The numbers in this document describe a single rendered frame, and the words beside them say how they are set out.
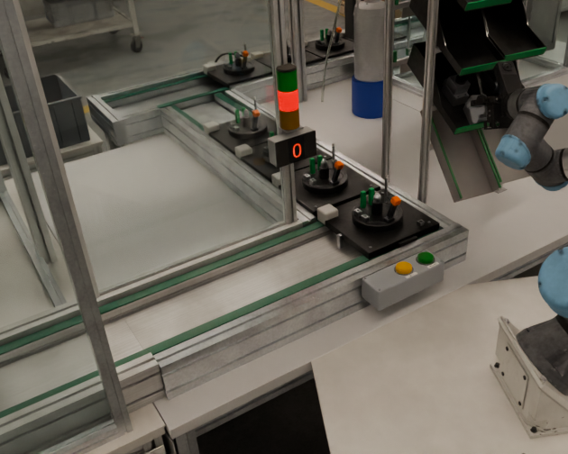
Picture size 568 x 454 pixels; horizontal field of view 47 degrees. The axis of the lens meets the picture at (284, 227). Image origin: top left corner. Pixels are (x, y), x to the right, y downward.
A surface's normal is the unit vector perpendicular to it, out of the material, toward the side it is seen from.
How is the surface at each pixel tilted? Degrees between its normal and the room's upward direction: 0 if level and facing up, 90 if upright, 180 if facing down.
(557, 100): 65
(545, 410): 90
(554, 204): 0
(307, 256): 0
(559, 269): 51
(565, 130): 90
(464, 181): 45
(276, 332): 90
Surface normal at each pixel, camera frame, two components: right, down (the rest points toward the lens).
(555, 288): -0.74, -0.33
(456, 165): 0.22, -0.25
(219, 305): -0.07, -0.84
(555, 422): 0.13, 0.53
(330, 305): 0.52, 0.44
